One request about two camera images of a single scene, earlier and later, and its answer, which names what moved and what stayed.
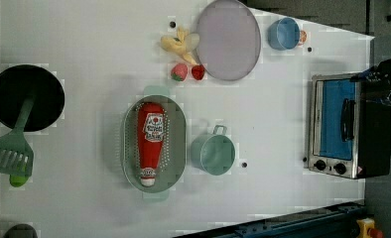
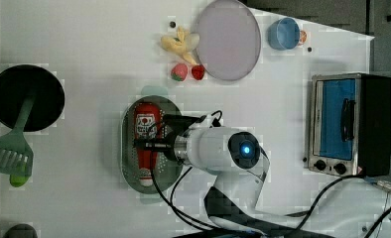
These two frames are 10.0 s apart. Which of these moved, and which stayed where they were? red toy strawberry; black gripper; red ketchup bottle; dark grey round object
Moved: black gripper
Stayed: dark grey round object; red toy strawberry; red ketchup bottle
